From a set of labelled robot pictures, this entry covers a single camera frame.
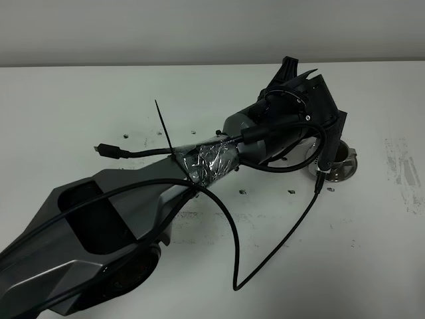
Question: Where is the loose black usb cable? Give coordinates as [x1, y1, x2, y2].
[92, 143, 177, 161]

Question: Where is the near stainless steel teacup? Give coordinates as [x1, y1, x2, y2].
[333, 140, 357, 168]

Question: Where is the black cable tie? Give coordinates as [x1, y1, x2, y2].
[154, 99, 195, 185]

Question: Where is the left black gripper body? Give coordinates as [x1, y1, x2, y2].
[254, 84, 309, 126]

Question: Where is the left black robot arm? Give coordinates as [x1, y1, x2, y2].
[1, 58, 317, 318]

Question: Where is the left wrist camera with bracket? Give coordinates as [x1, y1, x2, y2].
[307, 75, 347, 176]

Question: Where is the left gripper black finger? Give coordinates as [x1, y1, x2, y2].
[274, 56, 299, 84]
[288, 69, 317, 86]

